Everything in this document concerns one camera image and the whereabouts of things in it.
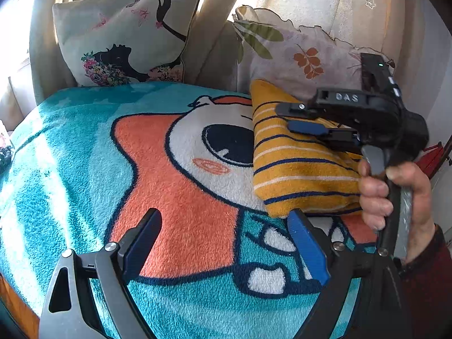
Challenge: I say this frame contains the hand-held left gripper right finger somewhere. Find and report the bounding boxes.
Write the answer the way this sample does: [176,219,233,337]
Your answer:
[287,208,412,339]

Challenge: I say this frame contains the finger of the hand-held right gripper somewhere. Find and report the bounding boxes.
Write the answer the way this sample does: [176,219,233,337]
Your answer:
[275,101,320,120]
[287,119,362,147]

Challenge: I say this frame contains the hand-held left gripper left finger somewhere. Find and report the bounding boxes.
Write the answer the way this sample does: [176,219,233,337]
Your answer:
[38,208,163,339]

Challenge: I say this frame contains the yellow striped sweater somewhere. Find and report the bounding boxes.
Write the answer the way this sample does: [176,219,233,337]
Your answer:
[250,79,366,218]

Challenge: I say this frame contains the person's right forearm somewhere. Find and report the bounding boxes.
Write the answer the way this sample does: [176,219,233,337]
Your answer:
[399,224,452,339]

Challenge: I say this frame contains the person's right hand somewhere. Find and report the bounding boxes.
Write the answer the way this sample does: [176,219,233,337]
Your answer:
[358,158,436,264]

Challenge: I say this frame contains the leaf print pillow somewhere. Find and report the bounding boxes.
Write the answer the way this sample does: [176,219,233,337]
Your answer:
[232,5,394,96]

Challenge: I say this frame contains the red object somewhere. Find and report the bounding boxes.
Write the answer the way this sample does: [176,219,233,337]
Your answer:
[416,142,446,179]

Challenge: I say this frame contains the teal cartoon blanket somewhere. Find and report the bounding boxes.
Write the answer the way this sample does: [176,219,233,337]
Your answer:
[0,81,389,339]

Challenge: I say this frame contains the dancer print cushion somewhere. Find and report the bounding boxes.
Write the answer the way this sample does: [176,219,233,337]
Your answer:
[52,0,206,87]

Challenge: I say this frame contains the wooden bed frame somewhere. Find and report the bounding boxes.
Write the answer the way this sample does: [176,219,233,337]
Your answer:
[0,275,40,331]

